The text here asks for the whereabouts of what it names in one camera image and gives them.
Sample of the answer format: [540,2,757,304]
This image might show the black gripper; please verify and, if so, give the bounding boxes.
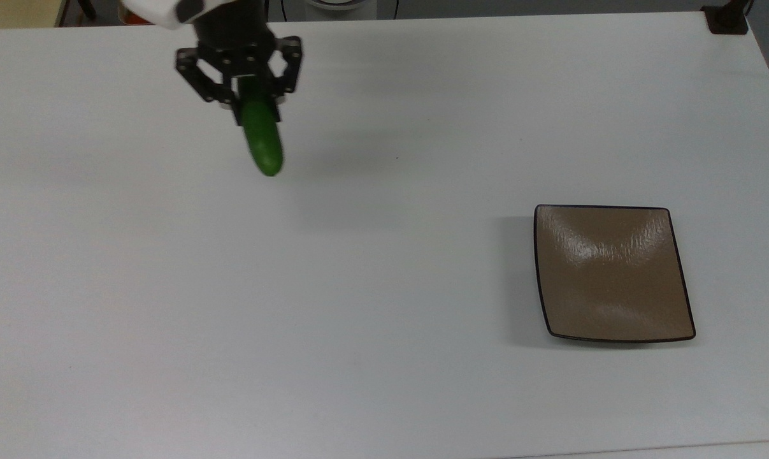
[175,0,304,126]

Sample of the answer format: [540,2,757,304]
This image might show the green cucumber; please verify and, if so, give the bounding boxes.
[240,76,284,177]

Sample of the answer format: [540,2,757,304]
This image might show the brown square ceramic plate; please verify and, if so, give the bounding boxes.
[534,204,697,344]

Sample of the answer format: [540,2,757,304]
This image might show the yellow panel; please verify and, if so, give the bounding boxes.
[0,0,68,30]

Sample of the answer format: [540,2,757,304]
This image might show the black table clamp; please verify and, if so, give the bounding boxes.
[701,0,750,36]

